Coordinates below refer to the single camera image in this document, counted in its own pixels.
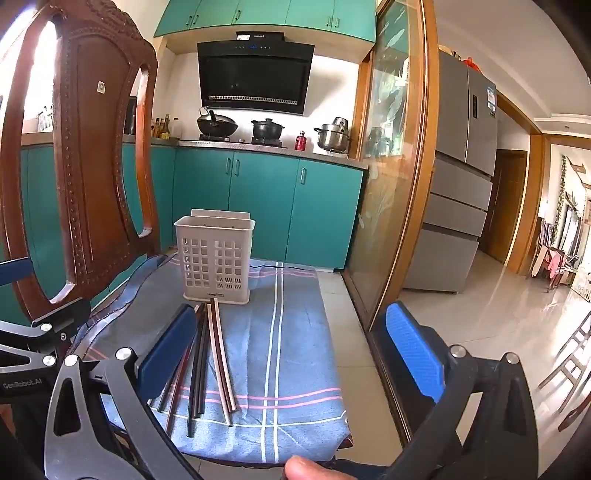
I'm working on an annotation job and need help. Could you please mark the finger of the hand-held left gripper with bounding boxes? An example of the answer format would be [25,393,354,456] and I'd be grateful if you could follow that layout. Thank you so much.
[0,259,36,289]
[0,298,92,370]

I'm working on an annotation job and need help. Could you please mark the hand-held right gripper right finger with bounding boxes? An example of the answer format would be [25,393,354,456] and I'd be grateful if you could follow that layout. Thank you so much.
[370,301,541,480]

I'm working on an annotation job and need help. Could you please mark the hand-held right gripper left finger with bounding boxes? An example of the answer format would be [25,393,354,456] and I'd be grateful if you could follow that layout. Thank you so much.
[44,304,204,480]

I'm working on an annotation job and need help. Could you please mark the black chopstick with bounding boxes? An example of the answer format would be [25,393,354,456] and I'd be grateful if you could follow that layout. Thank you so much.
[194,302,208,420]
[186,305,204,438]

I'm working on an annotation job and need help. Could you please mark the red-brown chopstick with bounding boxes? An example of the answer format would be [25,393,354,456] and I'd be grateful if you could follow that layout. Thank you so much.
[165,342,194,428]

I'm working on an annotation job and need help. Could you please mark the dark brown chopstick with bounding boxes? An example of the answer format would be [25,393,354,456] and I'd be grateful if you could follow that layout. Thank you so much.
[156,369,178,414]

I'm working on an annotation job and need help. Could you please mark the beige chopstick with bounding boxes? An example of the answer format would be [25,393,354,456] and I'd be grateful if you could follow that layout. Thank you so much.
[205,300,234,425]
[210,298,240,414]

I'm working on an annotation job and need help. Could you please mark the white plastic utensil basket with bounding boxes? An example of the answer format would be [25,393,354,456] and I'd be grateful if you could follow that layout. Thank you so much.
[174,209,257,304]

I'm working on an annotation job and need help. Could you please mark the person's right hand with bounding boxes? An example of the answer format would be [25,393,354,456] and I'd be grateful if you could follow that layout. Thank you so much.
[284,456,335,480]

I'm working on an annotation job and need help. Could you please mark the blue striped cloth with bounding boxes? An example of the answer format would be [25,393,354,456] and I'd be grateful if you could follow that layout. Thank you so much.
[76,251,354,467]

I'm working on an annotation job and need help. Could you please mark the carved wooden chair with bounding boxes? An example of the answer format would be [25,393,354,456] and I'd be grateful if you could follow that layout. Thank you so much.
[0,0,168,333]

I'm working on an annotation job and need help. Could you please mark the silver refrigerator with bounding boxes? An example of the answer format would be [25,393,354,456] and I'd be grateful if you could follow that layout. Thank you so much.
[399,50,499,295]

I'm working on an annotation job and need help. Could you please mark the white dish rack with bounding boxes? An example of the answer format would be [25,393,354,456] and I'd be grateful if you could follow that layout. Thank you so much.
[34,105,55,134]

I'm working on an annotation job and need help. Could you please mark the clothes drying rack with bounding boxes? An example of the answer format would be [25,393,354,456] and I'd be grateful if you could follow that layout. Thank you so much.
[529,217,578,292]

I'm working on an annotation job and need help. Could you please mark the wood framed glass sliding door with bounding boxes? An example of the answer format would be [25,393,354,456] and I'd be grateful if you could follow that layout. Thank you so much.
[342,0,441,446]

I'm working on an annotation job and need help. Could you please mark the plain wooden chair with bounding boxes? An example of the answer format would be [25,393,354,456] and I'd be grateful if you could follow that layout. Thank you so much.
[538,311,591,432]

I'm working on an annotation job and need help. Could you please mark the brown wooden door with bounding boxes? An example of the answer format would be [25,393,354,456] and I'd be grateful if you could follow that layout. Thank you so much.
[480,148,528,264]

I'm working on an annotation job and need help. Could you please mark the kitchen countertop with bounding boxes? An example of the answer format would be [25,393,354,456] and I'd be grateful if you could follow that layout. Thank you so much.
[21,131,370,171]

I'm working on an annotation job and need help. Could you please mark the hanging green vine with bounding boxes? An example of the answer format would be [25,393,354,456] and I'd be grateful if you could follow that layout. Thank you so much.
[554,154,573,252]

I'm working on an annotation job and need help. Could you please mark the gas stove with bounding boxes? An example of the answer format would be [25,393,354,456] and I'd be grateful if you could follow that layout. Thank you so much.
[178,134,289,149]

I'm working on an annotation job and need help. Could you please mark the stainless steel pot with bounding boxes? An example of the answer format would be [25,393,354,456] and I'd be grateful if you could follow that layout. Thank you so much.
[314,117,354,154]

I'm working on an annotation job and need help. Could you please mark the black wok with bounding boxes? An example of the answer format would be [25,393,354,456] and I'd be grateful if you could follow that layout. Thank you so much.
[196,108,239,138]

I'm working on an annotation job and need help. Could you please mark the black cooking pot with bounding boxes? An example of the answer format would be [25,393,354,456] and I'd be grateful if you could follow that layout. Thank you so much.
[250,117,286,139]

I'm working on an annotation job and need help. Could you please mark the black range hood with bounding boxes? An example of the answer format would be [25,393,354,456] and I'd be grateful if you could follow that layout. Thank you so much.
[197,31,315,116]

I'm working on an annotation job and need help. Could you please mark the red bag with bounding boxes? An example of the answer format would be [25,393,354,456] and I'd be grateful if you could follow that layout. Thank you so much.
[452,51,482,75]

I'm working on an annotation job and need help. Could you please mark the teal upper cabinets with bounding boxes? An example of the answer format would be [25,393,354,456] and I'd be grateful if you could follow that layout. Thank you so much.
[153,0,377,44]

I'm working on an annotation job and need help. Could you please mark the wooden doorway frame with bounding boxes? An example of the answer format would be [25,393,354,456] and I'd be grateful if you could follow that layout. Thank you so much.
[496,92,561,277]

